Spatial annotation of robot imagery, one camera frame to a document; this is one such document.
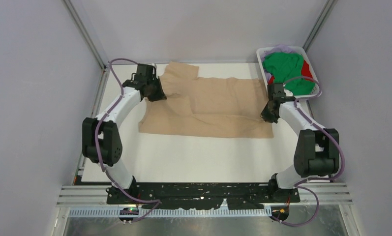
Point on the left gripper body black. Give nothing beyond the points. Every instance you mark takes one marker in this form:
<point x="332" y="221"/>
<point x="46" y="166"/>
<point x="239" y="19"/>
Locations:
<point x="155" y="93"/>

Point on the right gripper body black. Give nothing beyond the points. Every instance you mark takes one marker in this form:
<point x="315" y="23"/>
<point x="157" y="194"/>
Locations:
<point x="270" y="116"/>

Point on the beige t shirt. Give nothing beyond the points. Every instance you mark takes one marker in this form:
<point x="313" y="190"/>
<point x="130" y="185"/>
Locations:
<point x="207" y="107"/>

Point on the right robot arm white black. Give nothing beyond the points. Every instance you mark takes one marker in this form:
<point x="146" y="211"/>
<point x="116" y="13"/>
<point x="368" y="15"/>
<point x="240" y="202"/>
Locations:
<point x="317" y="154"/>

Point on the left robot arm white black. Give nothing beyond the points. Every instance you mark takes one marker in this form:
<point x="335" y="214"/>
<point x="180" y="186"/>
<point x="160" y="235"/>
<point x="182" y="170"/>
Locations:
<point x="101" y="142"/>

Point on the green t shirt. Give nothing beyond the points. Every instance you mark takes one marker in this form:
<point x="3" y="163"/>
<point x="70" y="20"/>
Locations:
<point x="287" y="69"/>

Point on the red t shirt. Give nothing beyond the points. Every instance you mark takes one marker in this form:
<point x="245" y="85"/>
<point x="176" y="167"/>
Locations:
<point x="305" y="71"/>

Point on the white plastic basket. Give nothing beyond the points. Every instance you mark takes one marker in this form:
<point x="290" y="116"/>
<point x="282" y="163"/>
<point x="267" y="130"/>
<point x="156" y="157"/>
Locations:
<point x="316" y="90"/>

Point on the lavender t shirt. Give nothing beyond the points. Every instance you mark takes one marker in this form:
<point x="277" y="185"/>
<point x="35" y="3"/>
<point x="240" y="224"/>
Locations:
<point x="276" y="49"/>

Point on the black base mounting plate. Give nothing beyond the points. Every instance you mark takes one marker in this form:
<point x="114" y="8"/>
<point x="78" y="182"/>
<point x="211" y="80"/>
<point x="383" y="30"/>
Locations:
<point x="203" y="196"/>

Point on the white slotted cable duct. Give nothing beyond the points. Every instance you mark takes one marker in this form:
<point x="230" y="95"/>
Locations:
<point x="133" y="212"/>

